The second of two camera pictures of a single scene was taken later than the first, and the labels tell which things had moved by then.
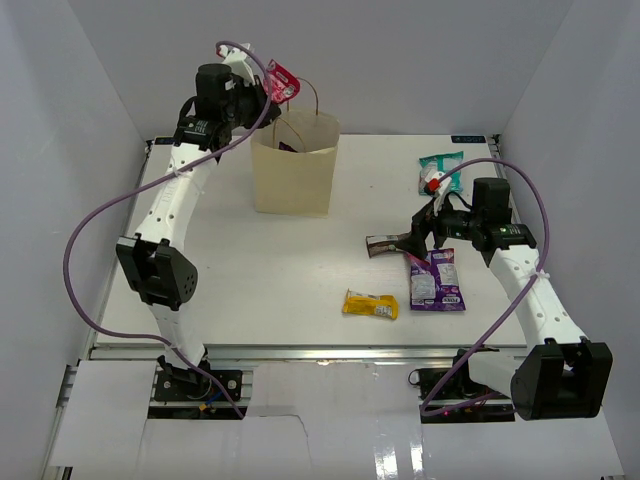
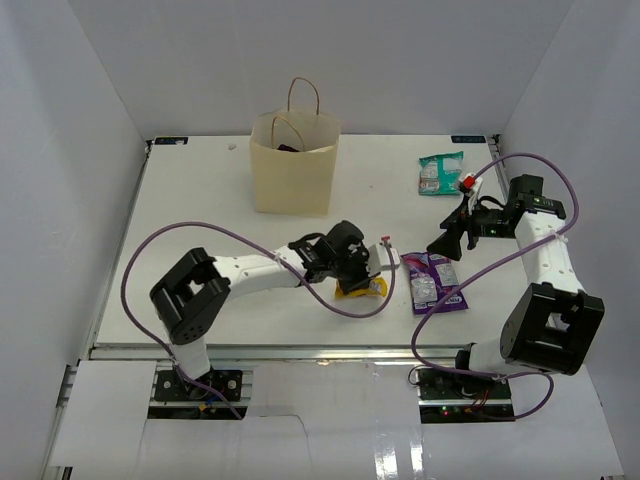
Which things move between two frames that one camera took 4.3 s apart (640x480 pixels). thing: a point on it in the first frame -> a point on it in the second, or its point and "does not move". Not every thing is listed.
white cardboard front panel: [308, 416] does not move
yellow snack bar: [382, 305] -> [376, 287]
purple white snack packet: [435, 282] does not move
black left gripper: [257, 92] -> [362, 256]
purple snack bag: [283, 146] does not move
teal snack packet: [430, 165] does not move
